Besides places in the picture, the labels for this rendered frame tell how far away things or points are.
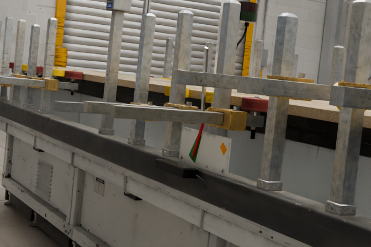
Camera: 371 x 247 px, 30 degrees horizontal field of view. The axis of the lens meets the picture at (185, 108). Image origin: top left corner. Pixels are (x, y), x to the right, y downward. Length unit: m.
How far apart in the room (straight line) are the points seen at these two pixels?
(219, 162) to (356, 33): 0.56
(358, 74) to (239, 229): 0.57
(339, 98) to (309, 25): 11.21
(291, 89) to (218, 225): 0.68
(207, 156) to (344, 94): 0.88
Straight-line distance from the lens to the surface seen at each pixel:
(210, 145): 1.85
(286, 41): 1.63
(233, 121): 1.78
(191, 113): 1.75
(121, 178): 2.43
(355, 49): 1.44
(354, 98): 1.04
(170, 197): 2.11
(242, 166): 2.12
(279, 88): 1.27
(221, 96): 1.83
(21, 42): 3.69
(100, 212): 3.18
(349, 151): 1.44
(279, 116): 1.64
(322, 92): 1.33
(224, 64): 1.84
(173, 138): 2.06
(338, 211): 1.45
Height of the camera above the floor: 0.96
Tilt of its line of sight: 3 degrees down
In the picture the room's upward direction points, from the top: 6 degrees clockwise
